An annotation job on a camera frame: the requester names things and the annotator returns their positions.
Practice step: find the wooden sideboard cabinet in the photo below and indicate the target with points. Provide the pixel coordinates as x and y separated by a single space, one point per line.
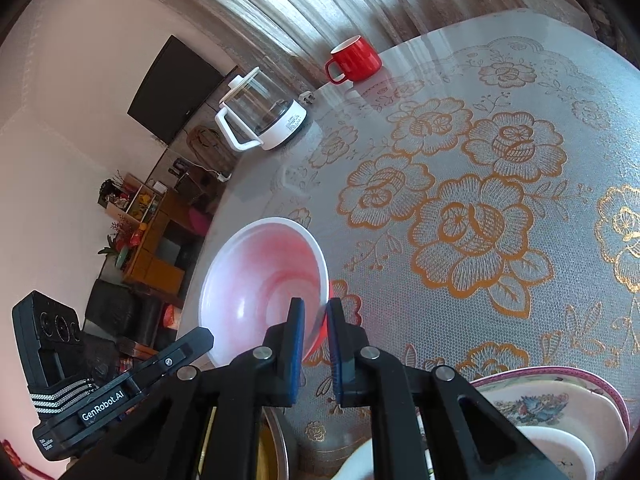
156 233

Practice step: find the red mug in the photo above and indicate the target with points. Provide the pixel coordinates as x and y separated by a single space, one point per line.
352 60

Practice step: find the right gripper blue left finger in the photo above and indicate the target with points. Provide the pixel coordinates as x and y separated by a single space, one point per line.
293 346

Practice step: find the black wall television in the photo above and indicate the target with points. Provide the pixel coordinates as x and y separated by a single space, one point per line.
178 82

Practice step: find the red plastic bowl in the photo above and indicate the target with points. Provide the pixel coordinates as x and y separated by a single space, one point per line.
251 281

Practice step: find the stainless steel bowl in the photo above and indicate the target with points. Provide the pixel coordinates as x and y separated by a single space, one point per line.
285 441

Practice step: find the large purple floral plate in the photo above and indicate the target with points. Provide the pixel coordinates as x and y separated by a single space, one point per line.
576 376

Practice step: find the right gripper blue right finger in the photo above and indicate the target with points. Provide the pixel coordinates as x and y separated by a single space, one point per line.
336 327

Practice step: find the white plate red characters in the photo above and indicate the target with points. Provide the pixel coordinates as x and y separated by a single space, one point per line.
589 416

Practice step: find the white glass electric kettle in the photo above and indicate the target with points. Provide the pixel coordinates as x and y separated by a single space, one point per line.
256 113

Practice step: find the yellow plastic bowl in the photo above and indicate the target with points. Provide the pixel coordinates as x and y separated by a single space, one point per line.
267 461

